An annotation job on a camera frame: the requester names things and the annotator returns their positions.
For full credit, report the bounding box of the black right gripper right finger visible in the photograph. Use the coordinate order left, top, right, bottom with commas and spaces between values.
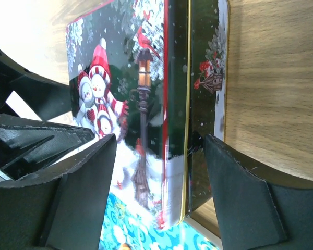
204, 135, 313, 249

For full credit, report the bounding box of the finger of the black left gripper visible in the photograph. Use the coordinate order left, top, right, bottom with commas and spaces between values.
0, 50, 72, 121
0, 114, 94, 180

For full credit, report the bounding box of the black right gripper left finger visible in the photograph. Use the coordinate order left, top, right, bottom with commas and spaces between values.
0, 135, 117, 249

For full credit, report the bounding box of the snowman cookie tin lid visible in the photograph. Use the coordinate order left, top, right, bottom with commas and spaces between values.
65, 1, 188, 230

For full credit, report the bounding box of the square cookie tin box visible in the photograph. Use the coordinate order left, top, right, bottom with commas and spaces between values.
187, 1, 230, 214

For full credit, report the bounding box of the teal floral serving tray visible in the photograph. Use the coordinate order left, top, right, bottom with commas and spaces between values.
99, 194, 222, 249

